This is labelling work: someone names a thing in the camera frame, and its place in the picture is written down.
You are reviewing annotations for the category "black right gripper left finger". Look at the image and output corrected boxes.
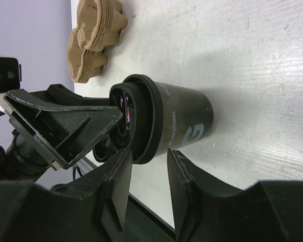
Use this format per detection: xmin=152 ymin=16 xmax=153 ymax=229
xmin=0 ymin=150 xmax=132 ymax=241

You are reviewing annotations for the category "black cup lid stack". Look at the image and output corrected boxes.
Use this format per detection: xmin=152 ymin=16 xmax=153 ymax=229
xmin=92 ymin=138 xmax=116 ymax=163

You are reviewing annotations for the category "dark coffee cup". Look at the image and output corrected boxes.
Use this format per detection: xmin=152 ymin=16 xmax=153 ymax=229
xmin=155 ymin=82 xmax=214 ymax=156

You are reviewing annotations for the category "brown cardboard cup carrier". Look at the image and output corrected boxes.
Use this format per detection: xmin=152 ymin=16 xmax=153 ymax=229
xmin=67 ymin=0 xmax=128 ymax=83

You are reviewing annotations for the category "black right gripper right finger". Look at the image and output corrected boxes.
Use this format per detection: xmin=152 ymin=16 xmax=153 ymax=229
xmin=167 ymin=150 xmax=303 ymax=241

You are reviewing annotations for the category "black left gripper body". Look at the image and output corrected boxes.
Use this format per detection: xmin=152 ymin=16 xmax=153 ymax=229
xmin=4 ymin=84 xmax=123 ymax=169

